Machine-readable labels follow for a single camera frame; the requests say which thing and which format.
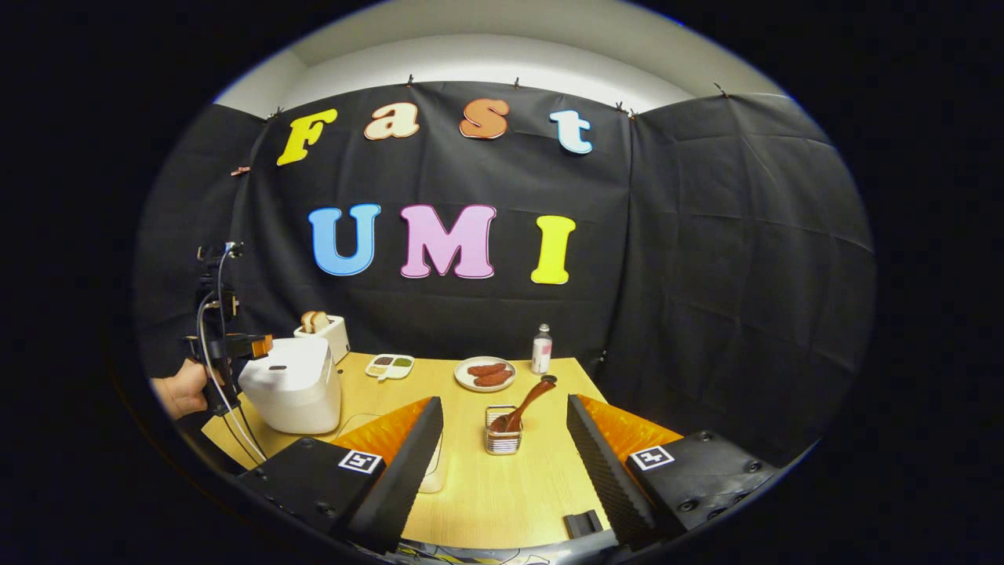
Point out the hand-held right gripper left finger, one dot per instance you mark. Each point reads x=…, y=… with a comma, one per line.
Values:
x=408, y=479

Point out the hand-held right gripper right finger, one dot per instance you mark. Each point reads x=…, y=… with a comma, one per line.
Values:
x=604, y=479

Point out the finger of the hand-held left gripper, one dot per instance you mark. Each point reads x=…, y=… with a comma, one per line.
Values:
x=255, y=345

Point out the white rice cooker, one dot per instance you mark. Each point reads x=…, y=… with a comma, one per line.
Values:
x=294, y=388

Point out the brown wooden spoon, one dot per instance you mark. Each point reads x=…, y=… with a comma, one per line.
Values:
x=522, y=406

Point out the toast bread slice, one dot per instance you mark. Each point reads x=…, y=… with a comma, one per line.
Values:
x=321, y=322
x=307, y=322

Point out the white toaster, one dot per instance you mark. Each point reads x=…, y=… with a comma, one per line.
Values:
x=337, y=341

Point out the white round plate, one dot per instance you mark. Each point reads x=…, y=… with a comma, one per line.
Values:
x=461, y=380

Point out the white divided dish with beans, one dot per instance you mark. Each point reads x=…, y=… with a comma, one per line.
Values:
x=390, y=367

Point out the red-brown meat patty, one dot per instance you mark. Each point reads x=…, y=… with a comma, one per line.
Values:
x=486, y=369
x=494, y=379

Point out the small bottle with pink label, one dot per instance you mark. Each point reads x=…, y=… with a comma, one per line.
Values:
x=542, y=353

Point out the black backdrop cloth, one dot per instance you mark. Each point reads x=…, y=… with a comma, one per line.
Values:
x=706, y=275

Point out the row of black cloth clips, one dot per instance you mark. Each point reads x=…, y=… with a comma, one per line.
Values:
x=409, y=80

